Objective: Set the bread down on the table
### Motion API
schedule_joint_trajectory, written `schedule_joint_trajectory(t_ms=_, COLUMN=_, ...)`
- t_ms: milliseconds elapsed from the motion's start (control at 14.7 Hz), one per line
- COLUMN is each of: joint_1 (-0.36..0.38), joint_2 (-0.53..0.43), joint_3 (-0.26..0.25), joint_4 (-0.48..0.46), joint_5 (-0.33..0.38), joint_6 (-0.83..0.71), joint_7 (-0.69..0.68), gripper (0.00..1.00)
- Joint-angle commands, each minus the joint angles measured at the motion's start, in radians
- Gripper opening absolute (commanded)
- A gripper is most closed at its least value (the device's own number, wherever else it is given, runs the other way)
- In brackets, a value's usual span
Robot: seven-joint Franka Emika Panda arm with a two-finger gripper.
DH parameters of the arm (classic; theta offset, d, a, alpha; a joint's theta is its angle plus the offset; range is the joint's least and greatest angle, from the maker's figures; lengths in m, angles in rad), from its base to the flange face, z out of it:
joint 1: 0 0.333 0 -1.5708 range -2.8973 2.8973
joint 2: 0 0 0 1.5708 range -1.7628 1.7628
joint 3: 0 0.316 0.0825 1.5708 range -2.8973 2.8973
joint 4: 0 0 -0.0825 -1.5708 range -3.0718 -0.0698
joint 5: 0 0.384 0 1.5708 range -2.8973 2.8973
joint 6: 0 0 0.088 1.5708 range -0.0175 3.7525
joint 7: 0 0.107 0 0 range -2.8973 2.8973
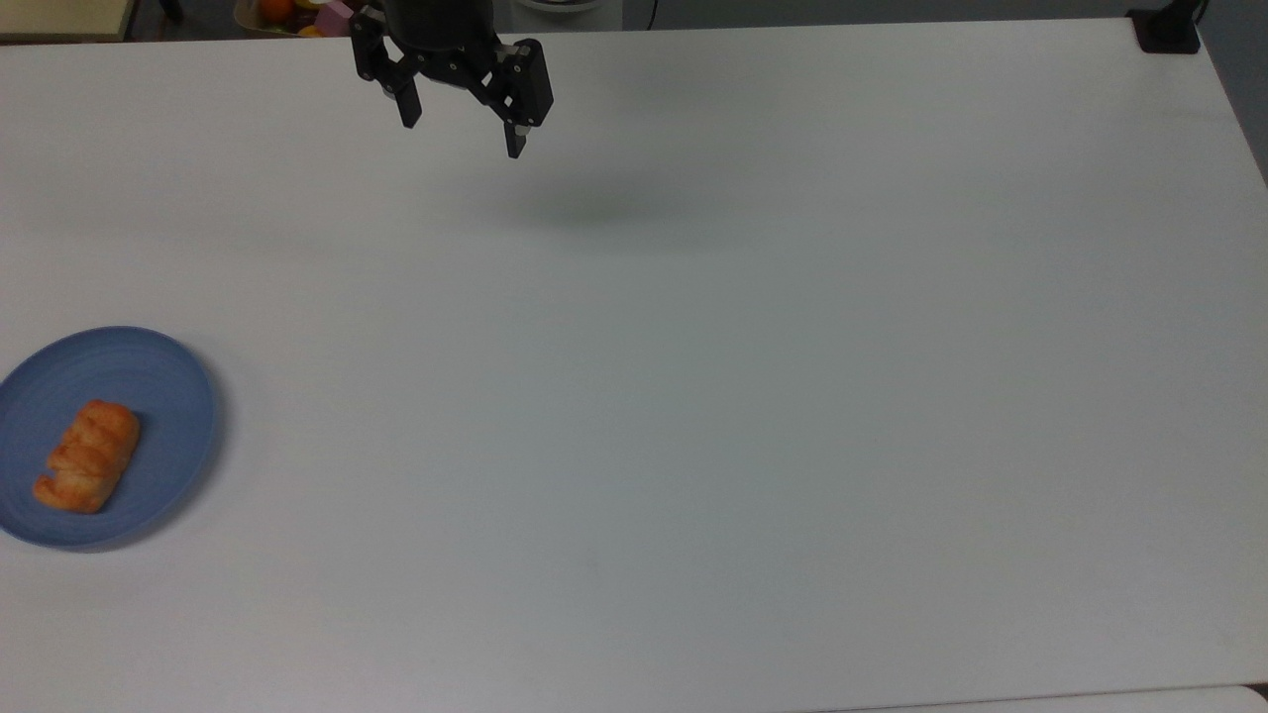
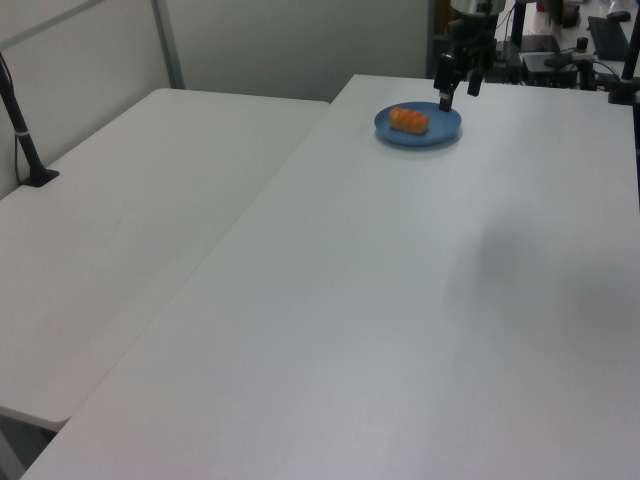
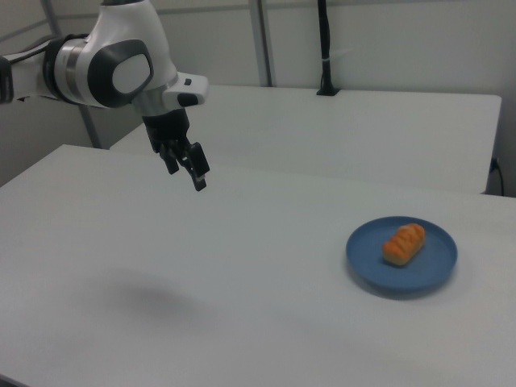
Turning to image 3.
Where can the white rectangular table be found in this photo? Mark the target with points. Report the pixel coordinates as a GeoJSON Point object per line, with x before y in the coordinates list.
{"type": "Point", "coordinates": [363, 133]}

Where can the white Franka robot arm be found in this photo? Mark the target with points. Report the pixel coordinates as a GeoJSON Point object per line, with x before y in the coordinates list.
{"type": "Point", "coordinates": [96, 60]}

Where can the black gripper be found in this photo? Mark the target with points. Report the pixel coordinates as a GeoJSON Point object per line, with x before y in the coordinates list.
{"type": "Point", "coordinates": [167, 127]}

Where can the blue round plate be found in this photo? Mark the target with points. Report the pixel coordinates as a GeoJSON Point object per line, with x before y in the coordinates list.
{"type": "Point", "coordinates": [371, 258]}

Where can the black pole with clamp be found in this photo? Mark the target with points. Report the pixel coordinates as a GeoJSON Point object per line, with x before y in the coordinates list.
{"type": "Point", "coordinates": [324, 44]}

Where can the orange bread loaf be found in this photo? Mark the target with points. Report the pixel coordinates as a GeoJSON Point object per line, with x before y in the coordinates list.
{"type": "Point", "coordinates": [404, 244]}

